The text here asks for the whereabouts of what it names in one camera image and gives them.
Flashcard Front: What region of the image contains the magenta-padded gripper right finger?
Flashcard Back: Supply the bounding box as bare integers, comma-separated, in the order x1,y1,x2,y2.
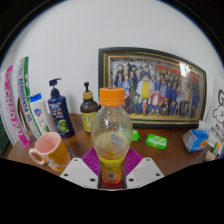
123,147,165,190

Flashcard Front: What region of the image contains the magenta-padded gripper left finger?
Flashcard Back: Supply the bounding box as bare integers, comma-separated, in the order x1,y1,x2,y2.
59,147,102,190

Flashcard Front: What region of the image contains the orange-capped clear drink bottle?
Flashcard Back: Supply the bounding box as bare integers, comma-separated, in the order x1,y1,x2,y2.
90,87,134,186

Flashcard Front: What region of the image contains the pink mug with yellow print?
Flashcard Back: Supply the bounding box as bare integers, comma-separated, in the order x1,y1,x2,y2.
28,131,72,173

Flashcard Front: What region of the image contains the brown pump bottle, yellow label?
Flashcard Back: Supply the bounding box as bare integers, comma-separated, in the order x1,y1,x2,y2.
79,81,100,134

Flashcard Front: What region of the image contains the dark blue pump bottle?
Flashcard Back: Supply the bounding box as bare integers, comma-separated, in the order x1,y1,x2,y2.
47,77,76,139

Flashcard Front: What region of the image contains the blue tissue pack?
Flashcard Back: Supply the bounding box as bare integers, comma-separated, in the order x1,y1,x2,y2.
181,128,210,153

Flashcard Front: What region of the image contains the white lotion bottle, blue cap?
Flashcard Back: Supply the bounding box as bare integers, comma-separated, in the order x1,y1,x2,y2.
29,92,54,136

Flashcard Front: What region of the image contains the framed group picture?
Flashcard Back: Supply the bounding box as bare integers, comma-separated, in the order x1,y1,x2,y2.
97,46,208,130

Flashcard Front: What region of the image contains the small patterned flat box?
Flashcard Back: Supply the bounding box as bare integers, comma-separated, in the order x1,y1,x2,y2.
203,142,224,163

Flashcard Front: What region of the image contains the pink and white tube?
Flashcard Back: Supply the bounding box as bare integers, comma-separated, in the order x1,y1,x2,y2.
2,64,32,148

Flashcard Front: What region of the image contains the white tube with green stripe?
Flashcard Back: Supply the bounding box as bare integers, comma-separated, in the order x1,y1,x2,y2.
16,56,51,140

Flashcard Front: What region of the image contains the green crate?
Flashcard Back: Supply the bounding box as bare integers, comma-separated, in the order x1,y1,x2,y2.
0,116,10,155

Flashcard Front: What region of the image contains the white paper gift bag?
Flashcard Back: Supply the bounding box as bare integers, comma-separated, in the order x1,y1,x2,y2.
203,71,224,148

